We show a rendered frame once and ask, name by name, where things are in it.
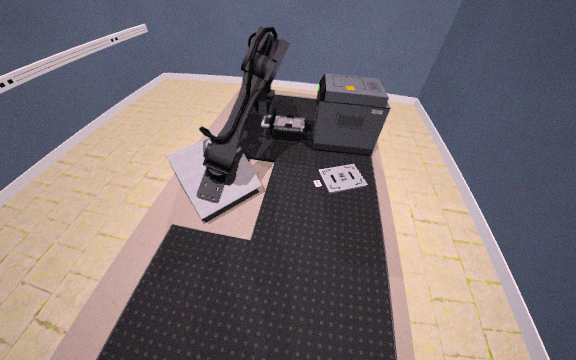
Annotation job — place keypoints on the dark grey boxy machine housing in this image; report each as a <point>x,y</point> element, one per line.
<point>351,114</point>

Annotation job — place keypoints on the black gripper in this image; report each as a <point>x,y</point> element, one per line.
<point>265,96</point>

